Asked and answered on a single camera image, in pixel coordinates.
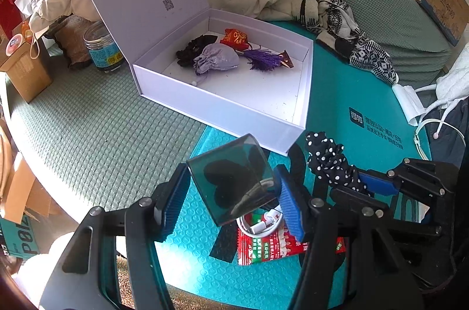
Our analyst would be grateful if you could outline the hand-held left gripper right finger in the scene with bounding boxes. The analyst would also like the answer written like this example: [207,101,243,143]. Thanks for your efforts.
[273,163,429,310]

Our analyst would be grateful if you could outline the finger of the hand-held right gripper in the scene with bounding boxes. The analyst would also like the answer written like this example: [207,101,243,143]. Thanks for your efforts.
[357,157,460,199]
[330,187,444,237]

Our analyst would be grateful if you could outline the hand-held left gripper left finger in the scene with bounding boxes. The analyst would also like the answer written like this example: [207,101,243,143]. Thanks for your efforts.
[38,163,191,310]

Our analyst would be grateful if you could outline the polka dot scrunchie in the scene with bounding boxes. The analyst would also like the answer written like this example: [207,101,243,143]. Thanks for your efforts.
[305,130,371,193]

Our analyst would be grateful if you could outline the transparent green box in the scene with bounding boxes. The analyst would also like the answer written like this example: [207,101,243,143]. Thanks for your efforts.
[186,133,279,226]

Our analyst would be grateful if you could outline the dark red snack packet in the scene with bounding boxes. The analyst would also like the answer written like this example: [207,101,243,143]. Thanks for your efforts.
[276,51,295,69]

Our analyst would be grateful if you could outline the purple tassel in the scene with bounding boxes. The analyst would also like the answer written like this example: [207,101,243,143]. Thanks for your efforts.
[236,48,284,72]

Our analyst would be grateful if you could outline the lilac drawstring pouch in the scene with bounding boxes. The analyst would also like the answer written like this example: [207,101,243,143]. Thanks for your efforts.
[191,43,239,86]

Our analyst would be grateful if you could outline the black scrunchie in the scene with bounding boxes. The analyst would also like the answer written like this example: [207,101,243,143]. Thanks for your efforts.
[176,34,218,69]

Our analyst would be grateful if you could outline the long red snack packet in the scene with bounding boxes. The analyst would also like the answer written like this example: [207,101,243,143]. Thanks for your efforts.
[236,222,347,267]

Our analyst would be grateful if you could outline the white face mask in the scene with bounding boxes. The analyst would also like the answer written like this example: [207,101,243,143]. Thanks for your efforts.
[392,83,422,127]

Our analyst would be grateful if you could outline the dark jeans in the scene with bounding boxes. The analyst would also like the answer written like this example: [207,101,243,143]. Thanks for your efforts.
[421,101,469,167]

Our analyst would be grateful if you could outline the teal foam mat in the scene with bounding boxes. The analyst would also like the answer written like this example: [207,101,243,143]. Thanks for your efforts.
[154,20,433,309]

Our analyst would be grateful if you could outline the green bed cover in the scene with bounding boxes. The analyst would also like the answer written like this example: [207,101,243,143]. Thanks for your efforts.
[0,0,455,296]

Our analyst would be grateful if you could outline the white hoodie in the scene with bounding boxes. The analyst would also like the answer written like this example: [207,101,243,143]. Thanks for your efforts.
[434,50,469,109]

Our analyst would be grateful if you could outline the cardboard box with teal print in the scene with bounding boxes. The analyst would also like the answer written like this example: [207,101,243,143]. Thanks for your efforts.
[0,149,63,259]

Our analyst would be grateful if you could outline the black and white patterned scarf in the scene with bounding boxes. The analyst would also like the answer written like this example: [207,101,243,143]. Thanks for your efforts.
[293,0,398,82]

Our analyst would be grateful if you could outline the jar with blue label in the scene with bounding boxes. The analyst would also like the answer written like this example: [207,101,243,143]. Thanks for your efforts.
[83,20,124,74]

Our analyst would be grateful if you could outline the brown fuzzy bag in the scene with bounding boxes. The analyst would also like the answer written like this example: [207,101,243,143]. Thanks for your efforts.
[55,15,96,70]

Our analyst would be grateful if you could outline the small brown cardboard box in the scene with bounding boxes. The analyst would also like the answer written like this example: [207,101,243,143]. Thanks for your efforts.
[0,20,54,103]

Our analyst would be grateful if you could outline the red box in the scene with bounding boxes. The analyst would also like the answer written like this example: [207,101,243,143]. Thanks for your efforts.
[0,0,24,39]

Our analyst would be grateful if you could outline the white charging cable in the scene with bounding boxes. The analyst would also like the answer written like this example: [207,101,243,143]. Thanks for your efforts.
[236,209,286,235]

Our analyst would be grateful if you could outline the white cord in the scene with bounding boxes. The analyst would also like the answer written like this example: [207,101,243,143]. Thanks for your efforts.
[413,83,468,158]

